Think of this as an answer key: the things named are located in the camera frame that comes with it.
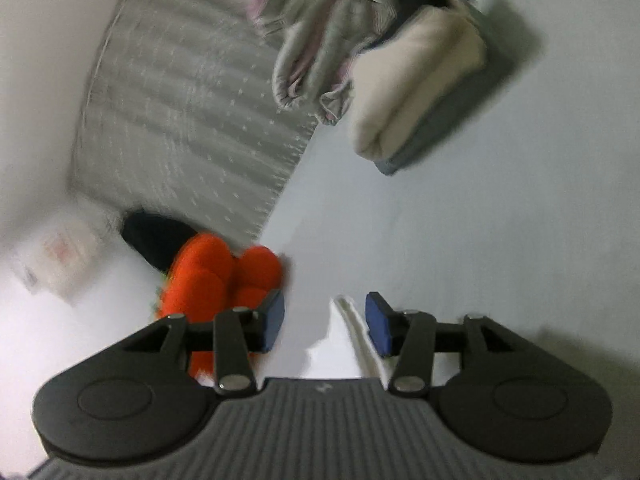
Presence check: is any white plastic bag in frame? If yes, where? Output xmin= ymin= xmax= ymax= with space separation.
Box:
xmin=10 ymin=210 xmax=101 ymax=306

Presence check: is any folded beige garment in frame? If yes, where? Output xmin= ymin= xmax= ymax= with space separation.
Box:
xmin=348 ymin=0 xmax=488 ymax=158

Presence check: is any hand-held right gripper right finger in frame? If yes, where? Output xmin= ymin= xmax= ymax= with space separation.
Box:
xmin=366 ymin=292 xmax=551 ymax=396

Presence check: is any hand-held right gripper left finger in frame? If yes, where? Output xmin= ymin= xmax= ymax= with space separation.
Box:
xmin=95 ymin=290 xmax=286 ymax=397

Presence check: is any black plush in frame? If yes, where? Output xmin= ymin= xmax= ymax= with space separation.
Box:
xmin=121 ymin=212 xmax=198 ymax=273

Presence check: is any folded grey pink blanket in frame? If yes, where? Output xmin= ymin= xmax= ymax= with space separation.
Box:
xmin=270 ymin=0 xmax=401 ymax=126

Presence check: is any grey dotted curtain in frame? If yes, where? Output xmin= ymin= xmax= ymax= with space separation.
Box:
xmin=67 ymin=0 xmax=321 ymax=246

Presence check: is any white printed shirt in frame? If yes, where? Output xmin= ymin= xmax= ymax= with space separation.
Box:
xmin=300 ymin=296 xmax=393 ymax=381

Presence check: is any orange pumpkin plush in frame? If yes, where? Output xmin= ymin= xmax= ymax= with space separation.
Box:
xmin=150 ymin=232 xmax=285 ymax=376

